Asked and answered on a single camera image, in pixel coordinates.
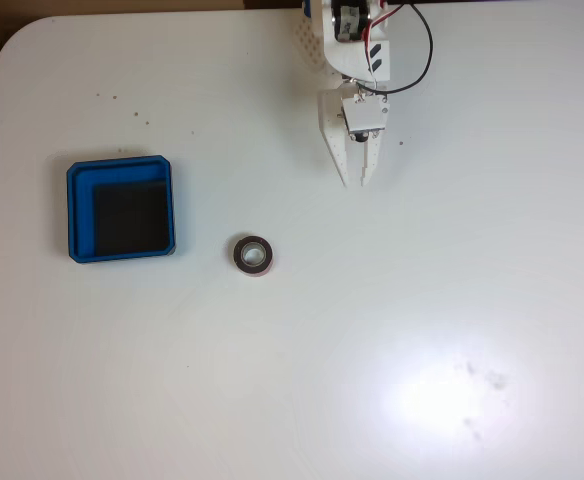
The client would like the red tape roll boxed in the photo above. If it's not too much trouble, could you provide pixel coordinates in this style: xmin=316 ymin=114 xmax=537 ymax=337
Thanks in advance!
xmin=232 ymin=233 xmax=276 ymax=277

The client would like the blue box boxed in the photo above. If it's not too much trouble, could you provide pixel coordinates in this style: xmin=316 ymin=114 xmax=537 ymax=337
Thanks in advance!
xmin=66 ymin=154 xmax=178 ymax=265

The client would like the white perforated plate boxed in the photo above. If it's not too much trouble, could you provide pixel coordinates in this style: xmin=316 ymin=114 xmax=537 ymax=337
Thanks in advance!
xmin=293 ymin=7 xmax=329 ymax=72

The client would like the black foam pad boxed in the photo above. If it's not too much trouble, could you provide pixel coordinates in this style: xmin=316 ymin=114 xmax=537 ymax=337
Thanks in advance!
xmin=93 ymin=180 xmax=172 ymax=253

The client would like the red and white servo wire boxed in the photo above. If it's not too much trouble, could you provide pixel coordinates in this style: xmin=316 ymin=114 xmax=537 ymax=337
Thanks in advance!
xmin=364 ymin=5 xmax=404 ymax=84

